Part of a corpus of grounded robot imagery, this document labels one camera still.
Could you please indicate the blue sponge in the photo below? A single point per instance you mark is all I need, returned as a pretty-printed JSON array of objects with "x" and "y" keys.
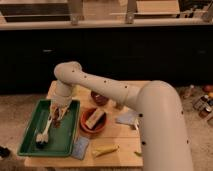
[{"x": 80, "y": 147}]

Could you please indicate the green plastic tray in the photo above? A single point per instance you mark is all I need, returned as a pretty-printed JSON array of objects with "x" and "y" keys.
[{"x": 61, "y": 139}]

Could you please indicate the blue grey cloth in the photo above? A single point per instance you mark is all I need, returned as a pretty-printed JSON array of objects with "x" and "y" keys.
[{"x": 128, "y": 118}]

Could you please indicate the black cabinet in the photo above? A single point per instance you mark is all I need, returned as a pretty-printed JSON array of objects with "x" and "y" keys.
[{"x": 179, "y": 55}]

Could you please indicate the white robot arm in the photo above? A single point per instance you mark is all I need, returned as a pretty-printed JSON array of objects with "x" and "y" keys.
[{"x": 162, "y": 129}]

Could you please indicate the wooden table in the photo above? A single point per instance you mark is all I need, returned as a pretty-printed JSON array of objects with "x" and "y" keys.
[{"x": 114, "y": 134}]

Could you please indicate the dark red bowl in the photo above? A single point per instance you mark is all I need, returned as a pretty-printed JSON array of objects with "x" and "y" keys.
[{"x": 99, "y": 99}]

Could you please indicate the dark red grapes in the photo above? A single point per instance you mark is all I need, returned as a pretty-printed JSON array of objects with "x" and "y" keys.
[{"x": 56, "y": 121}]

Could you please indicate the wooden block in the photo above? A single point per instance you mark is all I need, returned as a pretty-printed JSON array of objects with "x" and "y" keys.
[{"x": 94, "y": 118}]

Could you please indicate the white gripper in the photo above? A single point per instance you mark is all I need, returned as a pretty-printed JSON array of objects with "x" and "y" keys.
[{"x": 60, "y": 103}]

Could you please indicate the orange terracotta bowl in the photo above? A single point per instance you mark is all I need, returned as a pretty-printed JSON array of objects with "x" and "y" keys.
[{"x": 99, "y": 126}]

